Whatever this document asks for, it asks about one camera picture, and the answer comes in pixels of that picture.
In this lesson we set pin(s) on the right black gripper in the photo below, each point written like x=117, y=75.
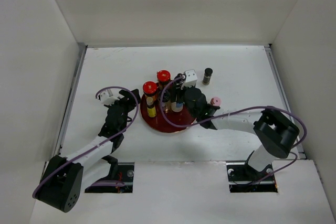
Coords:
x=173, y=93

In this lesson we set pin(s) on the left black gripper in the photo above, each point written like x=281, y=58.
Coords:
x=128, y=99

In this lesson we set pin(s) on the blue label silver lid jar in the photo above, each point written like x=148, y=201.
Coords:
x=177, y=104

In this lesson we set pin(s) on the black cap brown spice bottle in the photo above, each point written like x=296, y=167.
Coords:
x=164, y=100

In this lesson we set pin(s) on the red lid sauce jar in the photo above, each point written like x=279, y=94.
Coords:
x=150, y=89
x=163, y=77

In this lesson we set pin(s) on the yellow label small bottle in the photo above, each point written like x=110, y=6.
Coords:
x=150, y=107

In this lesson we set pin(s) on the black cap pepper jar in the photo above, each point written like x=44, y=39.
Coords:
x=207, y=76

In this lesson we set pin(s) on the pink lid spice jar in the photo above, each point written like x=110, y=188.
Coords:
x=215, y=101

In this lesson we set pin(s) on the black cap white salt bottle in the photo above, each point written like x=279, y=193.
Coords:
x=179, y=75

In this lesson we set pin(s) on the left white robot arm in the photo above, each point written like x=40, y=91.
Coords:
x=91, y=166

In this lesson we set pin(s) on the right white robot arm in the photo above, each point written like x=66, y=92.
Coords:
x=276, y=132

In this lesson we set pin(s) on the round red lacquer tray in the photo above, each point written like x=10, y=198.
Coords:
x=158, y=122

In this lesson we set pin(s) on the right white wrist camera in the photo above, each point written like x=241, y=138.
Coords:
x=190, y=78

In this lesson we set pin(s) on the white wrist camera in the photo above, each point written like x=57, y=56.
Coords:
x=106, y=97
x=190, y=78

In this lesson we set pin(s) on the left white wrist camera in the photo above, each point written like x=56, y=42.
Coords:
x=106, y=97

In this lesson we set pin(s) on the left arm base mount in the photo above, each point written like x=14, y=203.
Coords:
x=119, y=179

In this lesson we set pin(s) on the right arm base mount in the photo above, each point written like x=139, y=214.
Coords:
x=243, y=179

